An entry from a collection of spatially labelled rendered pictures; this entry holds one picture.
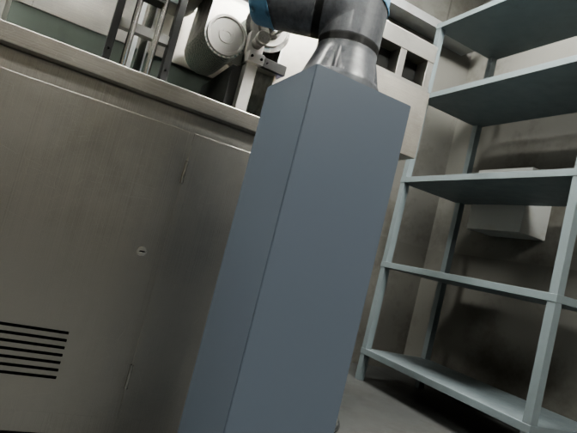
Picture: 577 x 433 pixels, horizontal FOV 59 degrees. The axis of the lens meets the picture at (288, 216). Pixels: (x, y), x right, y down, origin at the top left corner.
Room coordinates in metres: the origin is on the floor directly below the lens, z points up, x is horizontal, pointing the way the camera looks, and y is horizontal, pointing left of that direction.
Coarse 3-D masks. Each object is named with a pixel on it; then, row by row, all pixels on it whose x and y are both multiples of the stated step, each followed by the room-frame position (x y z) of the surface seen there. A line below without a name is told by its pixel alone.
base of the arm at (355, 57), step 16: (336, 32) 0.88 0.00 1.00; (352, 32) 0.87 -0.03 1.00; (320, 48) 0.89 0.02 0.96; (336, 48) 0.87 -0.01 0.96; (352, 48) 0.87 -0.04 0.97; (368, 48) 0.88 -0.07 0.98; (336, 64) 0.87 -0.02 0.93; (352, 64) 0.86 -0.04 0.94; (368, 64) 0.88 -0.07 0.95; (368, 80) 0.87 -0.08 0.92
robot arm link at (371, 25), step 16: (320, 0) 0.88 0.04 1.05; (336, 0) 0.87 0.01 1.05; (352, 0) 0.87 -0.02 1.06; (368, 0) 0.87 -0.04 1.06; (384, 0) 0.89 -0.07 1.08; (320, 16) 0.89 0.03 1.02; (336, 16) 0.88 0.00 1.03; (352, 16) 0.87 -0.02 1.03; (368, 16) 0.87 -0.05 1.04; (384, 16) 0.90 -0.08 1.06; (320, 32) 0.92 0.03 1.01; (368, 32) 0.88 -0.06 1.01
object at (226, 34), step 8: (216, 16) 1.43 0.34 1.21; (224, 16) 1.44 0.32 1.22; (232, 16) 1.45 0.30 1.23; (208, 24) 1.43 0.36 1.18; (216, 24) 1.44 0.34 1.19; (224, 24) 1.45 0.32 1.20; (232, 24) 1.46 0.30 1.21; (240, 24) 1.46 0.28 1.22; (208, 32) 1.43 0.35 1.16; (216, 32) 1.44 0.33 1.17; (224, 32) 1.45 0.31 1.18; (232, 32) 1.46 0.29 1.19; (240, 32) 1.47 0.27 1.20; (208, 40) 1.44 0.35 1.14; (216, 40) 1.45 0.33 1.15; (224, 40) 1.45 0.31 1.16; (232, 40) 1.46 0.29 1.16; (240, 40) 1.48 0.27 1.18; (216, 48) 1.44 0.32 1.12; (224, 48) 1.46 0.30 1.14; (232, 48) 1.47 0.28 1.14; (240, 48) 1.47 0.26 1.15
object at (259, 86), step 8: (272, 56) 1.59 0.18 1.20; (280, 56) 1.54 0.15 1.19; (256, 72) 1.70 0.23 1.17; (256, 80) 1.68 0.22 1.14; (264, 80) 1.60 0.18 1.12; (272, 80) 1.54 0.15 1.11; (256, 88) 1.66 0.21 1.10; (264, 88) 1.58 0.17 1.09; (256, 96) 1.64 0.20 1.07; (264, 96) 1.57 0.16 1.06; (248, 104) 1.69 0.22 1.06; (256, 104) 1.62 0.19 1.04; (248, 112) 1.67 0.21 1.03
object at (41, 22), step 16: (16, 16) 1.51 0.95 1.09; (32, 16) 1.53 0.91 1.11; (48, 16) 1.55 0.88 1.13; (48, 32) 1.55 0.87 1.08; (64, 32) 1.57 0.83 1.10; (80, 32) 1.59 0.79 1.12; (80, 48) 1.59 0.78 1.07; (96, 48) 1.61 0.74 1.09; (112, 48) 1.63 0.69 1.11; (144, 64) 1.68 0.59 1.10; (160, 64) 1.70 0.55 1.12; (176, 64) 1.72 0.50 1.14; (176, 80) 1.73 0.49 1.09; (192, 80) 1.75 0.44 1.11; (208, 80) 1.78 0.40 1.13
